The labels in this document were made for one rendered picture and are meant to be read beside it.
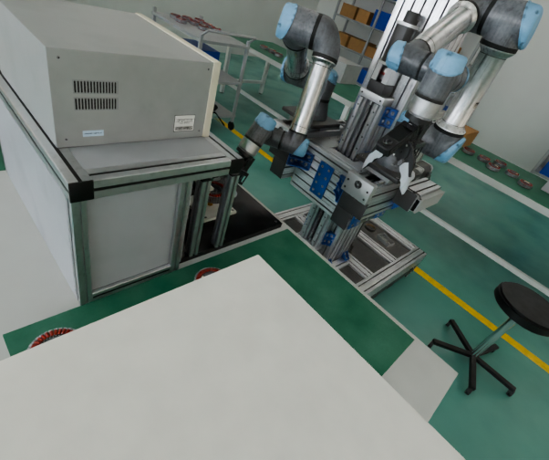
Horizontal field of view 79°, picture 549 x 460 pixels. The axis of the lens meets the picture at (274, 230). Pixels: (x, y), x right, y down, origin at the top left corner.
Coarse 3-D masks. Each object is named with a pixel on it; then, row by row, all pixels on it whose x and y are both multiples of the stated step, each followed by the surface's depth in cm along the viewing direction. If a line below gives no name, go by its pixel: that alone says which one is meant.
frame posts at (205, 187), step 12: (204, 180) 90; (228, 180) 99; (204, 192) 94; (228, 192) 100; (192, 204) 97; (204, 204) 96; (228, 204) 105; (192, 216) 98; (216, 216) 108; (228, 216) 107; (192, 228) 100; (216, 228) 110; (192, 240) 102; (216, 240) 111; (192, 252) 106
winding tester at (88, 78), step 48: (0, 0) 74; (48, 0) 87; (0, 48) 85; (48, 48) 61; (96, 48) 67; (144, 48) 77; (192, 48) 89; (48, 96) 66; (96, 96) 71; (144, 96) 78; (192, 96) 86; (96, 144) 77
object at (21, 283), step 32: (0, 192) 108; (0, 224) 98; (32, 224) 102; (0, 256) 90; (32, 256) 92; (320, 256) 129; (0, 288) 83; (32, 288) 85; (64, 288) 88; (0, 320) 77; (32, 320) 79; (0, 352) 72; (416, 352) 105; (416, 384) 95; (448, 384) 98
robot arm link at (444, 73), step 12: (444, 48) 80; (432, 60) 80; (444, 60) 77; (456, 60) 76; (432, 72) 80; (444, 72) 78; (456, 72) 78; (420, 84) 83; (432, 84) 80; (444, 84) 79; (456, 84) 82; (420, 96) 83; (432, 96) 81; (444, 96) 81
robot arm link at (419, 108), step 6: (414, 96) 85; (414, 102) 84; (420, 102) 83; (426, 102) 82; (408, 108) 87; (414, 108) 84; (420, 108) 83; (426, 108) 83; (432, 108) 83; (438, 108) 83; (414, 114) 85; (420, 114) 84; (426, 114) 84; (432, 114) 84
